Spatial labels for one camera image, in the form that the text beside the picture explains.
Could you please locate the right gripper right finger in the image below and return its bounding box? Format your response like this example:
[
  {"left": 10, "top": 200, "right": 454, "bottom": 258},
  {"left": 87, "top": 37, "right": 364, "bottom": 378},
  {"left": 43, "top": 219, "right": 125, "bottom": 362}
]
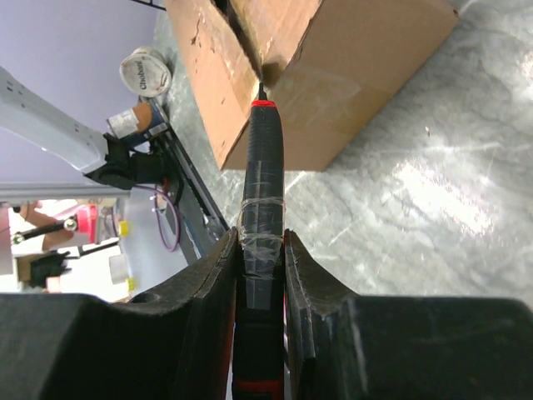
[{"left": 285, "top": 231, "right": 532, "bottom": 399}]

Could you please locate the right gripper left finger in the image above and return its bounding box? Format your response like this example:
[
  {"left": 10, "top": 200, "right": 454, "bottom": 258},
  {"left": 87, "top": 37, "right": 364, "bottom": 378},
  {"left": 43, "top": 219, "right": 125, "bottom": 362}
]
[{"left": 1, "top": 230, "right": 238, "bottom": 399}]

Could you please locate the red black utility knife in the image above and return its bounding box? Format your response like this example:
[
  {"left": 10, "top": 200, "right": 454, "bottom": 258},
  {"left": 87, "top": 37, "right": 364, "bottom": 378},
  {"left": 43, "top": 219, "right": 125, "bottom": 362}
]
[{"left": 232, "top": 86, "right": 284, "bottom": 399}]

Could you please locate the brown cardboard express box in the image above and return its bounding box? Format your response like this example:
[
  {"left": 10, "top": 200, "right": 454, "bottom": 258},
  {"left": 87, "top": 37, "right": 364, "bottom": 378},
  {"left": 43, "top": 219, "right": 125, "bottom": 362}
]
[{"left": 165, "top": 1, "right": 458, "bottom": 171}]

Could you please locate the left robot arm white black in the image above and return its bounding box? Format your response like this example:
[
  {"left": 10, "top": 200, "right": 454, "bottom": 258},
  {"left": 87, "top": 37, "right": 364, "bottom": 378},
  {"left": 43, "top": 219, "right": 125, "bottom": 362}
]
[{"left": 1, "top": 68, "right": 170, "bottom": 190}]

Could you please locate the orange labelled tin can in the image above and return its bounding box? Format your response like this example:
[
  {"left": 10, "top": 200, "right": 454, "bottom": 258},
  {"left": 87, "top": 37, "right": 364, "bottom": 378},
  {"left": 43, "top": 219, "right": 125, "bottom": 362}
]
[{"left": 107, "top": 99, "right": 169, "bottom": 148}]

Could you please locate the white chobani yogurt cup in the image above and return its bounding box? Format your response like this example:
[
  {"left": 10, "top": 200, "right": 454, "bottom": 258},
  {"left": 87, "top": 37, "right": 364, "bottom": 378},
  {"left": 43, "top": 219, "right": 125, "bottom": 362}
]
[{"left": 119, "top": 46, "right": 172, "bottom": 98}]

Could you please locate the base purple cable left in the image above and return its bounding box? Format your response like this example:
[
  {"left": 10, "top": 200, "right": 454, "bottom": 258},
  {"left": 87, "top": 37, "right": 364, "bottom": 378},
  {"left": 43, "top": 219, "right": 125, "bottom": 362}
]
[{"left": 137, "top": 185, "right": 182, "bottom": 253}]

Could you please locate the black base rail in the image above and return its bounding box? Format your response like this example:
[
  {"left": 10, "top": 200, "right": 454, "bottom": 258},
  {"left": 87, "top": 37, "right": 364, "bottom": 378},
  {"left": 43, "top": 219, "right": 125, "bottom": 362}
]
[{"left": 141, "top": 124, "right": 230, "bottom": 266}]

